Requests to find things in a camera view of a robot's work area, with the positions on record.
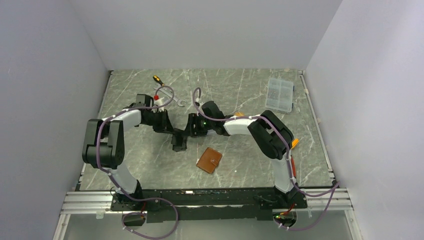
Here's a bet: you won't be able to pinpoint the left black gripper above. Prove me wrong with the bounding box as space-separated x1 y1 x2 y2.
143 109 176 134

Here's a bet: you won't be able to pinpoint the grey orange pliers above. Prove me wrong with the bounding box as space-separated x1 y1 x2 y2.
291 138 299 149

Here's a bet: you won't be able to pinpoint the aluminium frame rail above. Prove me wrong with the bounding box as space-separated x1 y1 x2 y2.
53 187 362 240

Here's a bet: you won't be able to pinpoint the gold card stack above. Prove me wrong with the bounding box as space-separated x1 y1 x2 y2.
234 112 245 117

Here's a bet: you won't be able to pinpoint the clear plastic organizer box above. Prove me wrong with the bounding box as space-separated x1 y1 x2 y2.
265 78 295 113

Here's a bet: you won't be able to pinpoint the brown leather card holder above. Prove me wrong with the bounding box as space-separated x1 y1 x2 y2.
196 147 223 174

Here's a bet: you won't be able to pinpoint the silver open-end wrench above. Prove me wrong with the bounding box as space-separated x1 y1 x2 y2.
153 86 187 107

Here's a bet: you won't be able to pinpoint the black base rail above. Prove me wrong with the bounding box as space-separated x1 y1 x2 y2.
110 187 308 223

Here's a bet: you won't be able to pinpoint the orange black screwdriver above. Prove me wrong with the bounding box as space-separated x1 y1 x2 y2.
152 75 165 87

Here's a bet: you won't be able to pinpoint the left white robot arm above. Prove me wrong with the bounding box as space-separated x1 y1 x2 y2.
82 94 187 210

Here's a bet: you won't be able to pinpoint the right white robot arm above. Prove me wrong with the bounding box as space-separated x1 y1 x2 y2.
171 100 296 208

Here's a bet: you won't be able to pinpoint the red handled tool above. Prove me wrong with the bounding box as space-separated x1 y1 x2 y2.
290 157 296 178

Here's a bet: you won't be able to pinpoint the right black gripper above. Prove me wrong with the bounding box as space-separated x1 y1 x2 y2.
182 113 215 137

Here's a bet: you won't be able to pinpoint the black card stack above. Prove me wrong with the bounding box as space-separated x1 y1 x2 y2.
172 142 187 152

